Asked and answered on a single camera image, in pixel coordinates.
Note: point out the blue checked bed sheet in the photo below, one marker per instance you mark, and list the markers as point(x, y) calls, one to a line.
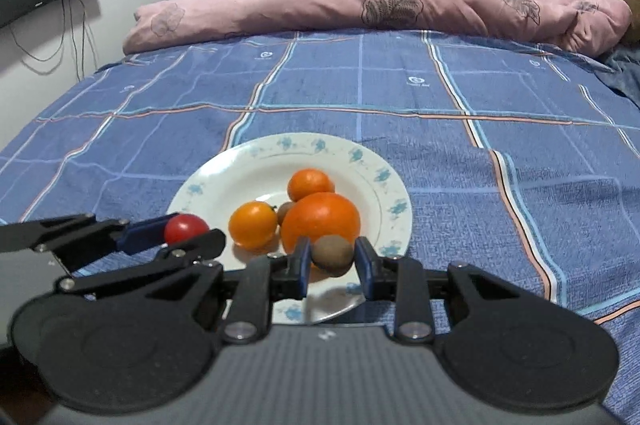
point(475, 165)

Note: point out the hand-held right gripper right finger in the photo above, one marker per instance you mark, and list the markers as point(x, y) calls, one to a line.
point(365, 270)

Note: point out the brown kiwi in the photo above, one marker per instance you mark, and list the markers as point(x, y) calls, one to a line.
point(286, 212)
point(332, 255)

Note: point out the small orange tangerine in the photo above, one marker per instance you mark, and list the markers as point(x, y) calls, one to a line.
point(252, 225)
point(310, 185)

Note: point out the red tomato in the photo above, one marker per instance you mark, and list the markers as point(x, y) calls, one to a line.
point(186, 227)

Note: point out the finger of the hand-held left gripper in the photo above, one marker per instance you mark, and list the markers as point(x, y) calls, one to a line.
point(200, 245)
point(145, 235)

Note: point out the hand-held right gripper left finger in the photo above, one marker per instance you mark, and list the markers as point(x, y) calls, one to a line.
point(302, 267)

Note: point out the pink floral duvet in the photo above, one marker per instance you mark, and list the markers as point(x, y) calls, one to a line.
point(300, 10)

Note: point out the white floral-rimmed plate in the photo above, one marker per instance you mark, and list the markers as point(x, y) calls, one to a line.
point(350, 175)

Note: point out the large orange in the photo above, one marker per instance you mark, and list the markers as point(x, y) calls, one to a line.
point(320, 220)

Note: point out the grey-blue quilt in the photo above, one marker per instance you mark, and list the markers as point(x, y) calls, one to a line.
point(622, 75)

